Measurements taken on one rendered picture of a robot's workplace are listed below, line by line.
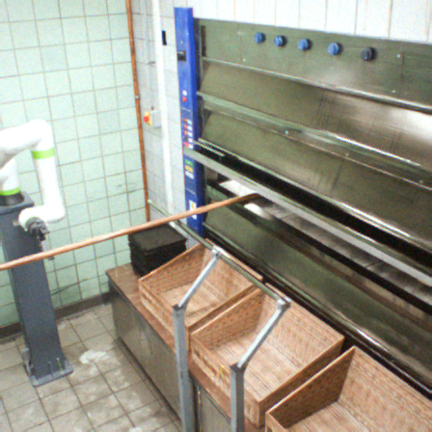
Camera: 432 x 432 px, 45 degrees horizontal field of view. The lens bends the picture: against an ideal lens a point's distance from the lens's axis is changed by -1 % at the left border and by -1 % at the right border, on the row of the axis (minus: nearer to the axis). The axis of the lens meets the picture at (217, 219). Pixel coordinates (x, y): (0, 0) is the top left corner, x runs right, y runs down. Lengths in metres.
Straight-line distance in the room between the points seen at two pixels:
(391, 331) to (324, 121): 0.87
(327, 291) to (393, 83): 0.98
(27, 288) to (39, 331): 0.31
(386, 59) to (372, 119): 0.22
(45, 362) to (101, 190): 1.22
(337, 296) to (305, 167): 0.58
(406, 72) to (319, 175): 0.60
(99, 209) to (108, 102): 0.77
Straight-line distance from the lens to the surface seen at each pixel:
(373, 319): 2.26
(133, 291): 3.23
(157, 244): 3.20
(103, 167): 3.77
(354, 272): 2.24
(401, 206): 1.97
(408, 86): 1.89
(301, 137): 2.29
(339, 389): 2.46
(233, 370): 2.06
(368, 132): 1.99
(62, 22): 3.53
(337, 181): 2.17
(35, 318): 3.37
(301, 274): 2.53
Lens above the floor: 2.32
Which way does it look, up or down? 26 degrees down
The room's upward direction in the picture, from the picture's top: 2 degrees counter-clockwise
